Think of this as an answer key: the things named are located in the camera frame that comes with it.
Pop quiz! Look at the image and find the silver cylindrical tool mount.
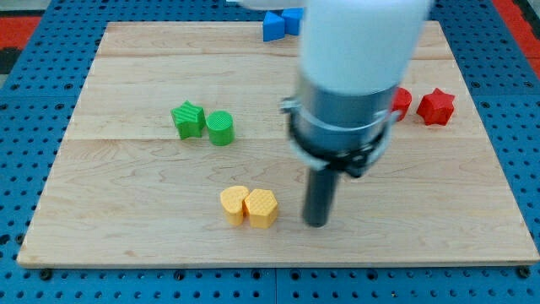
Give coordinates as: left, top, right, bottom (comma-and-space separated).
281, 75, 397, 178

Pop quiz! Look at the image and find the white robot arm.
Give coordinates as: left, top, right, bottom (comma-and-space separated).
237, 0, 433, 227

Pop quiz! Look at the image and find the red star block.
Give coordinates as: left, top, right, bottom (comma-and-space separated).
416, 88, 456, 126

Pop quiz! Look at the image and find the yellow hexagon block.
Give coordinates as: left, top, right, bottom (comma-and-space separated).
245, 188, 278, 229

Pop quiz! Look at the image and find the yellow heart block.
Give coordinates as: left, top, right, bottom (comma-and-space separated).
219, 186, 250, 226

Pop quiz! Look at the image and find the green cylinder block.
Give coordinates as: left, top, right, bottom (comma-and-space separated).
206, 111, 235, 146

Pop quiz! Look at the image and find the green star block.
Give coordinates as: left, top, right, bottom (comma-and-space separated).
170, 100, 206, 140

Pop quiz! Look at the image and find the light wooden board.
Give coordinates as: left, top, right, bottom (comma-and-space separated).
18, 21, 539, 269

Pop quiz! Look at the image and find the red round block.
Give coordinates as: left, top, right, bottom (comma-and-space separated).
391, 87, 413, 121

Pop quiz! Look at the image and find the blue wedge block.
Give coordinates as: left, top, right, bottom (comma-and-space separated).
262, 11, 285, 42

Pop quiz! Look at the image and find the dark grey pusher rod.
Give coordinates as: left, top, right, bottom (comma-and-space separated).
302, 169, 340, 227

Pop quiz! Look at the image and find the blue pentagon block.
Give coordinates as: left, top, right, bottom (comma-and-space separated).
281, 8, 304, 35

